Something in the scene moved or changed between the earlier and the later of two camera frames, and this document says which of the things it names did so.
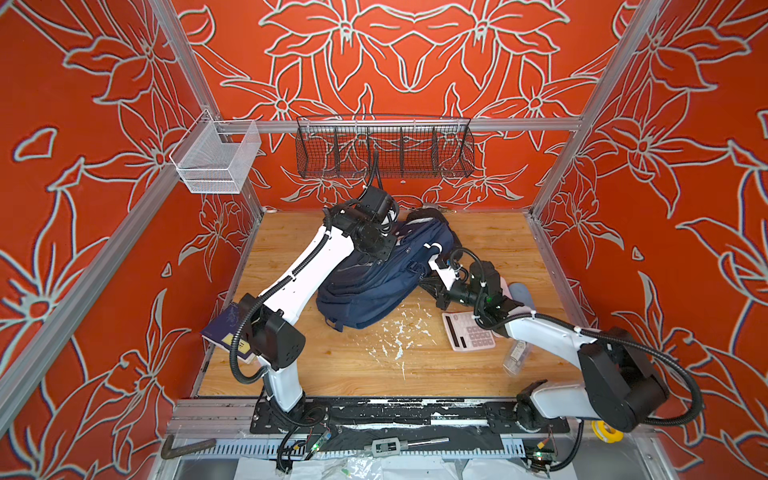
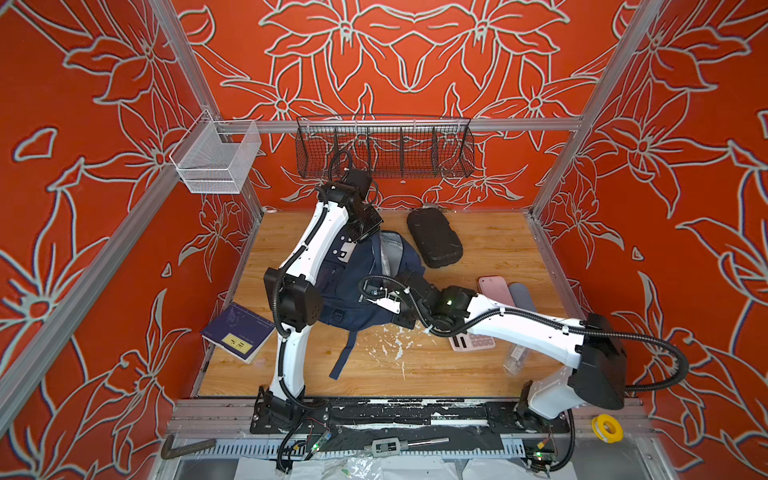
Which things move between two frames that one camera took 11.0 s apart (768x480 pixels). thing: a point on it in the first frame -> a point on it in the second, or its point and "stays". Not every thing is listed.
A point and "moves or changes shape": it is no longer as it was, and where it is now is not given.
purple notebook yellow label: (223, 329) stays
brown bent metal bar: (168, 452) stays
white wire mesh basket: (215, 156) stays
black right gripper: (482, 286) -> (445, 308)
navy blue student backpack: (363, 292) moves or changes shape
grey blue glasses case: (521, 293) stays
